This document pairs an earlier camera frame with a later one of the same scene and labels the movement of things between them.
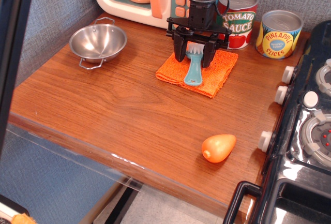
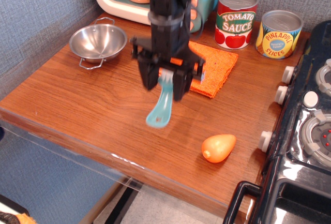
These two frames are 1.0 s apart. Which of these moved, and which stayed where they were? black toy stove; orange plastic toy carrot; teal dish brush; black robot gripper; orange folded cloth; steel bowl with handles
Moved: teal dish brush; black robot gripper
Stayed: steel bowl with handles; orange plastic toy carrot; orange folded cloth; black toy stove
